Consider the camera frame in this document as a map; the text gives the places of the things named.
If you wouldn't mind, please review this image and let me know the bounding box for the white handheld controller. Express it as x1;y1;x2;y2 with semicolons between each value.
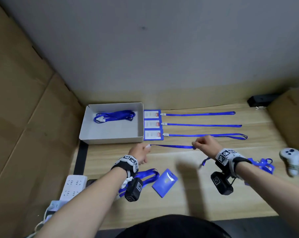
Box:
279;148;299;177

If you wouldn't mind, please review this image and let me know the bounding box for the black rectangular device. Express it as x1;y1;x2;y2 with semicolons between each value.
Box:
247;94;281;108

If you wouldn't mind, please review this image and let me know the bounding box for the person's right hand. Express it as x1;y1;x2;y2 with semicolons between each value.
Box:
192;135;224;158

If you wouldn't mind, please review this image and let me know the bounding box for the person's black clothing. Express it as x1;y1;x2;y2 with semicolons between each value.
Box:
114;215;232;238

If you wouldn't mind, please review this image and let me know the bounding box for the person's left forearm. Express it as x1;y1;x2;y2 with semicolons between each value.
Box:
36;167;128;238

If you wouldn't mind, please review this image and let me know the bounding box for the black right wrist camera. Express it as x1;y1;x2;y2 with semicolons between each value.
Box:
210;171;234;196

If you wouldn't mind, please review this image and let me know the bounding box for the heap of blue lanyards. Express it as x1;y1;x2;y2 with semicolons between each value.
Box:
244;158;275;186

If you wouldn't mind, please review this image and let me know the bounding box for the wrist marker strap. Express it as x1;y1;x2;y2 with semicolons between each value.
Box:
111;155;139;179
215;148;253;180

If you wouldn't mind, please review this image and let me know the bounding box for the white cable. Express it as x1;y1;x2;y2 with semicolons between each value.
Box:
26;208;49;238

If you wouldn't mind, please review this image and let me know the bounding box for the blue badge holder with card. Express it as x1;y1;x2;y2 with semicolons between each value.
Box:
144;129;164;141
143;110;162;120
144;119;163;130

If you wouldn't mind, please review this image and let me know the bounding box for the white cardboard box tray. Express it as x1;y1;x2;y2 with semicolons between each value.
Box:
79;102;144;145

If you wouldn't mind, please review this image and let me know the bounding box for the blue lanyard clipped to badge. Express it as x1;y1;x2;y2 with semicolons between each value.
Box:
161;122;242;128
162;133;248;140
160;111;236;117

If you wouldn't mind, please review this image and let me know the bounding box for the bundle of blue lanyards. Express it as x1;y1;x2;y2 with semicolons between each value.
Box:
93;110;136;124

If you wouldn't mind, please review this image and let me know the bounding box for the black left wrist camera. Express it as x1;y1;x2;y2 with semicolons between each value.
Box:
124;177;144;202

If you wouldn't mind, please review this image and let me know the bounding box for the person's left hand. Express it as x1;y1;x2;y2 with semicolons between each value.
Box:
128;143;151;164

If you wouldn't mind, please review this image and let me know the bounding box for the blue lanyard with white clip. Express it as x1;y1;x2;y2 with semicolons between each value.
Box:
118;169;160;198

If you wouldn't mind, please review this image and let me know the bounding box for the right wrist marker strap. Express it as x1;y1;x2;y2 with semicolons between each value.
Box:
215;148;253;180

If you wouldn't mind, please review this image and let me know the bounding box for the white plug adapter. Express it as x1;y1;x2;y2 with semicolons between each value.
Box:
44;200;64;222

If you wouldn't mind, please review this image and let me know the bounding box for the brown cardboard box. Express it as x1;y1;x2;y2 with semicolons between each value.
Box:
266;88;299;162

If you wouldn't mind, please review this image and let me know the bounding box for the left wrist marker strap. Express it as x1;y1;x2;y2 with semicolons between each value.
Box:
111;155;139;179

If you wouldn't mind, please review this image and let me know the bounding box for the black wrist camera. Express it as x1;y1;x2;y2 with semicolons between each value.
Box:
124;177;144;202
210;171;234;196

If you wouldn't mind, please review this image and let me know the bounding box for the white power strip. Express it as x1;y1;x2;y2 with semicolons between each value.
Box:
59;174;88;202

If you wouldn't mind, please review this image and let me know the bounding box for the empty blue badge holder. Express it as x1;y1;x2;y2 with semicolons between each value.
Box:
152;168;178;198

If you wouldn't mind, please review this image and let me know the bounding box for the person's right forearm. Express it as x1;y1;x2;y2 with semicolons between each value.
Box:
235;161;299;217

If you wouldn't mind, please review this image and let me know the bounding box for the brown cardboard panel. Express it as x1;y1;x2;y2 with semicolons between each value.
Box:
0;0;85;238

